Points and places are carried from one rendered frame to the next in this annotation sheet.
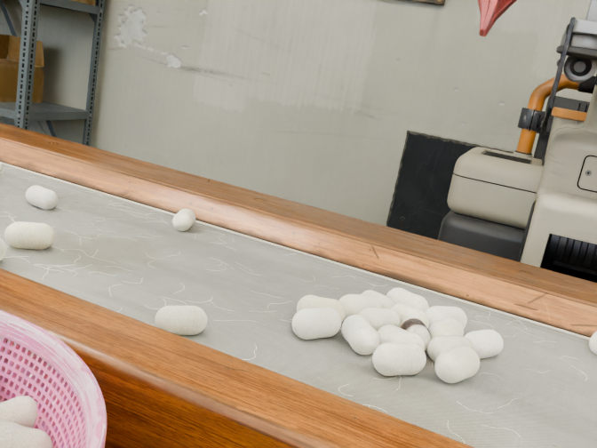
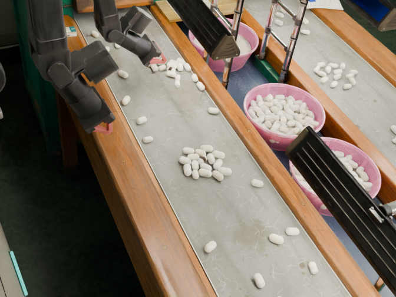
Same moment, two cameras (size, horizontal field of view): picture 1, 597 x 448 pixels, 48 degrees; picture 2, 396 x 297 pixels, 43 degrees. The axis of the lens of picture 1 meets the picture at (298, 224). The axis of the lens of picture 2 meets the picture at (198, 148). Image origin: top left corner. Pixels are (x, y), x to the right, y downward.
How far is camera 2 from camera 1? 1.62 m
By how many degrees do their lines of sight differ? 113
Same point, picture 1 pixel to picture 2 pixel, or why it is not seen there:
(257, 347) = (241, 175)
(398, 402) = (227, 151)
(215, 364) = (266, 158)
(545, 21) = not seen: outside the picture
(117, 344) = (280, 169)
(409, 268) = (156, 184)
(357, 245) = (162, 200)
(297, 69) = not seen: outside the picture
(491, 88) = not seen: outside the picture
